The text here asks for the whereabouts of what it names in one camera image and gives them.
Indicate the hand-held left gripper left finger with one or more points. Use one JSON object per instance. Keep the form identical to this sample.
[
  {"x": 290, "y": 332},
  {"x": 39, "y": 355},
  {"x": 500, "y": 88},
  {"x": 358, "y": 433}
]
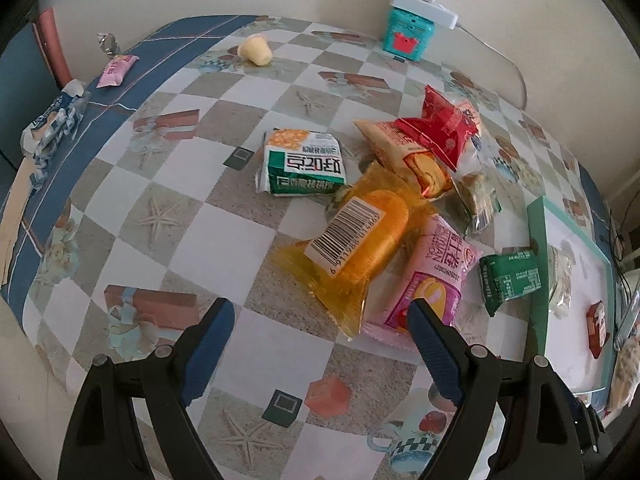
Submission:
[{"x": 210, "y": 350}]

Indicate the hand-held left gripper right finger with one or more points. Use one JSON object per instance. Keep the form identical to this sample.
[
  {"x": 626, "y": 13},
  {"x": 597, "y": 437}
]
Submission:
[{"x": 435, "y": 355}]

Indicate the pink roll cake packet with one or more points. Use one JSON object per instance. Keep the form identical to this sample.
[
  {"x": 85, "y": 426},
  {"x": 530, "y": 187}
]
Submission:
[{"x": 440, "y": 270}]

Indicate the small green snack packet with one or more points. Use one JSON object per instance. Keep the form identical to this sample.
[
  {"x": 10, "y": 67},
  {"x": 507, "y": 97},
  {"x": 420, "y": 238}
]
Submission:
[{"x": 510, "y": 277}]

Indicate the clear yellow bread packet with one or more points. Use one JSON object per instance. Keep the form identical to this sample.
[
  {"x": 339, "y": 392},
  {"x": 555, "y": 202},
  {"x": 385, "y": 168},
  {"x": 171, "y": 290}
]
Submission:
[{"x": 360, "y": 240}]

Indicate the teal rimmed white tray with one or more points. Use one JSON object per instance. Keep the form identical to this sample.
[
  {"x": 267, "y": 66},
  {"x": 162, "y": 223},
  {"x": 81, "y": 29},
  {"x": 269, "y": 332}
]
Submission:
[{"x": 575, "y": 320}]

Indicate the clear biscuit packet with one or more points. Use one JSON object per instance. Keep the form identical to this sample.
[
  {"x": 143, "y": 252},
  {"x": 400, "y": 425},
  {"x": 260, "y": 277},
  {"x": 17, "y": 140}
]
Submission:
[{"x": 560, "y": 280}]

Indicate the small red snack packet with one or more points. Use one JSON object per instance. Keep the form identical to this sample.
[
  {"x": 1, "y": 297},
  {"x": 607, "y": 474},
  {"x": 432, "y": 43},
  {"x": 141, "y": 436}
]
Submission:
[{"x": 598, "y": 327}]

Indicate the clear cracker packet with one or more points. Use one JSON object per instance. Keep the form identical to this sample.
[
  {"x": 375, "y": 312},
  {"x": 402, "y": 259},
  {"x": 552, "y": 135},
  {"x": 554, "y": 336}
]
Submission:
[{"x": 480, "y": 195}]

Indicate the green and white snack packet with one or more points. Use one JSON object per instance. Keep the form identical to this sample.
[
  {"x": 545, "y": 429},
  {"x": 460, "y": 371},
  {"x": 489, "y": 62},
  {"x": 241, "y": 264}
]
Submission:
[{"x": 300, "y": 165}]

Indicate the tan pastry packet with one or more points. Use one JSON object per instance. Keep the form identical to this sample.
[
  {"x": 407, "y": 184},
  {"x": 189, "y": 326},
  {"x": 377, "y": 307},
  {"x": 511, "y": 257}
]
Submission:
[{"x": 385, "y": 140}]

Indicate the pale snack packet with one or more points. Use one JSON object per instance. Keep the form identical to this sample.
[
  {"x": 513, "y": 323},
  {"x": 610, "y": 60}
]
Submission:
[{"x": 625, "y": 375}]

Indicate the tan cardboard sheet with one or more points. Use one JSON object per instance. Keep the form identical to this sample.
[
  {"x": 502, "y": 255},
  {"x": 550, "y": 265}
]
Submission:
[{"x": 12, "y": 220}]

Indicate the blue and white checked bag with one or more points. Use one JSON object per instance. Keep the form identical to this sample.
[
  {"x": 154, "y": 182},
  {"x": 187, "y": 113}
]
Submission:
[{"x": 55, "y": 125}]

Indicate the clear plastic sheet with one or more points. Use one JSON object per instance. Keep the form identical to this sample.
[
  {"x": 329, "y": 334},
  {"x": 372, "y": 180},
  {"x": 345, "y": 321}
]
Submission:
[{"x": 515, "y": 85}]

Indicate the small pink snack packet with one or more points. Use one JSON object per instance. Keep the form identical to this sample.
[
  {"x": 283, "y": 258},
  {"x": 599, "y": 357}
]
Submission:
[{"x": 116, "y": 71}]

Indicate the yellow pudding cup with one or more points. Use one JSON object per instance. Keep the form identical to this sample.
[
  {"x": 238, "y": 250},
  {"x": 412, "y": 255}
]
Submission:
[{"x": 255, "y": 51}]

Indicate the dark cabinet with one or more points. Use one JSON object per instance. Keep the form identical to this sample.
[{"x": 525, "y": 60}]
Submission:
[{"x": 25, "y": 95}]

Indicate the teal box with red crab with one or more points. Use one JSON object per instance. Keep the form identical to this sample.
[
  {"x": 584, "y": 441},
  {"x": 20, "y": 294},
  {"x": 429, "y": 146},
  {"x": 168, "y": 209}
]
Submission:
[{"x": 407, "y": 35}]

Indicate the silver candy wrapper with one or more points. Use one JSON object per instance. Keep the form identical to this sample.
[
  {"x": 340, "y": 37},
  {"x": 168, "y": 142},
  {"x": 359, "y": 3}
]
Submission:
[{"x": 110, "y": 44}]

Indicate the white power strip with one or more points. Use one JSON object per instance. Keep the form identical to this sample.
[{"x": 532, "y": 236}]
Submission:
[{"x": 440, "y": 12}]

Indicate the copper coloured pipe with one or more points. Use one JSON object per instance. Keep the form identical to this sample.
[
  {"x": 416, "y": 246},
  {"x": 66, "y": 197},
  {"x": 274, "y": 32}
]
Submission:
[{"x": 52, "y": 45}]

